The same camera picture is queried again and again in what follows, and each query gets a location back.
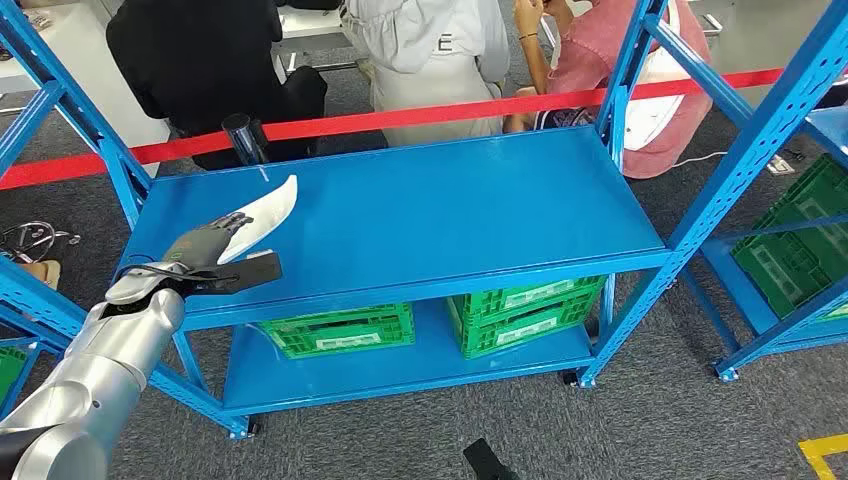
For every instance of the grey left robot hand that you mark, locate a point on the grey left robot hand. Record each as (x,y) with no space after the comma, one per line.
(195,246)

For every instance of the white curved plastic part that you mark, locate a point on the white curved plastic part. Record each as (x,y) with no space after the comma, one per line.
(268,208)

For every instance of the blue metal shelf rack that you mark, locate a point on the blue metal shelf rack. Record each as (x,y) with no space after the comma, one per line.
(13,342)
(742,298)
(397,218)

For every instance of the person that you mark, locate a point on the person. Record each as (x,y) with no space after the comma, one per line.
(576,60)
(199,60)
(43,273)
(430,66)

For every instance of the stool with chrome base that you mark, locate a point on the stool with chrome base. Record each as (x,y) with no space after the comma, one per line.
(40,233)

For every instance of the white table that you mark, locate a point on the white table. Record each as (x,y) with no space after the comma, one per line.
(79,60)

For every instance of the red barrier belt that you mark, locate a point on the red barrier belt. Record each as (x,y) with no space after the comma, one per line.
(397,119)

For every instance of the yellow floor tape square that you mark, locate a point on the yellow floor tape square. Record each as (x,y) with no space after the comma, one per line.
(821,445)

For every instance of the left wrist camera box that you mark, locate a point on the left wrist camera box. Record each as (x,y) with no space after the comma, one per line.
(252,272)

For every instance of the black stanchion post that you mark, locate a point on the black stanchion post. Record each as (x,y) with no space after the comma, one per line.
(242,139)

